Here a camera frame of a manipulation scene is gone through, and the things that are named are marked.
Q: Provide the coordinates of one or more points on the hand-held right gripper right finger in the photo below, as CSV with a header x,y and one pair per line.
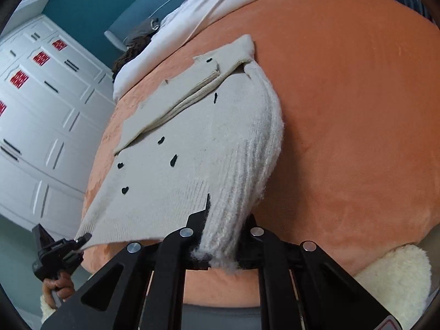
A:
x,y
248,228

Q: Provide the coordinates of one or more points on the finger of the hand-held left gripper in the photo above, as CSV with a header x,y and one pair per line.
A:
x,y
83,239

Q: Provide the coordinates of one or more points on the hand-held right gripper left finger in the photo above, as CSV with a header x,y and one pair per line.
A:
x,y
201,225

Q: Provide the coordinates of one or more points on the cream knit sweater black hearts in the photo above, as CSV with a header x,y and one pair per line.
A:
x,y
206,137

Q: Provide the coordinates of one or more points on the person's left forearm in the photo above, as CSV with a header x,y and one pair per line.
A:
x,y
46,307

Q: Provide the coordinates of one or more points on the person's left hand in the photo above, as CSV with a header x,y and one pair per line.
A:
x,y
61,287

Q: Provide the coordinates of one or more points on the grey pants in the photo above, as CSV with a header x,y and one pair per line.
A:
x,y
220,318

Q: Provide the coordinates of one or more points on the white panelled wardrobe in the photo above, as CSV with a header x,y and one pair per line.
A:
x,y
41,127

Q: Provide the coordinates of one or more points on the orange plush blanket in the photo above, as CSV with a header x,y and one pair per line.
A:
x,y
343,110

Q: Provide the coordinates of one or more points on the red paper wardrobe decoration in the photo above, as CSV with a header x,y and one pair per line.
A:
x,y
59,44
19,78
2,108
40,57

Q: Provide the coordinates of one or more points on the white fluffy jacket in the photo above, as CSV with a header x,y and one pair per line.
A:
x,y
395,282

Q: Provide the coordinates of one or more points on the dark brown pillow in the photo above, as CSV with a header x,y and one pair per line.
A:
x,y
132,46

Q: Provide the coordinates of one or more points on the blue padded headboard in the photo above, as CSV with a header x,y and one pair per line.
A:
x,y
151,7

